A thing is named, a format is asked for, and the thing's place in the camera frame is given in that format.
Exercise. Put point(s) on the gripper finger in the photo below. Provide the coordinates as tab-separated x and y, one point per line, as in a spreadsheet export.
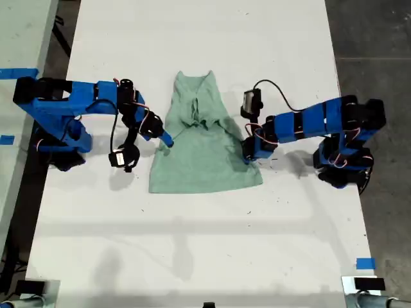
248	149

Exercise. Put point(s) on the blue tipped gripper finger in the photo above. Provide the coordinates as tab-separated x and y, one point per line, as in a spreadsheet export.
167	139

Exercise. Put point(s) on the pale green T-shirt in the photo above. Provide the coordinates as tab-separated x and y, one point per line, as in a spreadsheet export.
199	160

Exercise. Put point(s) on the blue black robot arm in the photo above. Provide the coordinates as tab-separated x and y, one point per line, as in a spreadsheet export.
314	122
83	93

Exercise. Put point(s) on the black stand leg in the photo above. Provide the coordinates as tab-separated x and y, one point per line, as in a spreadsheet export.
62	40

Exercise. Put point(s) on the long blue tape strip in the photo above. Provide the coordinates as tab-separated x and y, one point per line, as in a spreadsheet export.
19	73

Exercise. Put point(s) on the small blue tape piece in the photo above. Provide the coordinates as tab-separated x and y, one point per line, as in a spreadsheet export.
7	140

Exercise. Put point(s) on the square blue tape piece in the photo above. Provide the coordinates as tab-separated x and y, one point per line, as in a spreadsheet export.
365	263

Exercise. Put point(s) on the pale grey side table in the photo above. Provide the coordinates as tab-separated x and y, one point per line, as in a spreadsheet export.
19	38

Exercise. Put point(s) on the grey metal tube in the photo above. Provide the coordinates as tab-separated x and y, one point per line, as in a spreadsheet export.
32	303
369	301

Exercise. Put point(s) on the black camera stalk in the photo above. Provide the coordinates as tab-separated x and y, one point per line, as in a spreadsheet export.
131	139
255	120

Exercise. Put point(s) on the black camera box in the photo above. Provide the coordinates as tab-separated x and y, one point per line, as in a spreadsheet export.
119	159
248	101

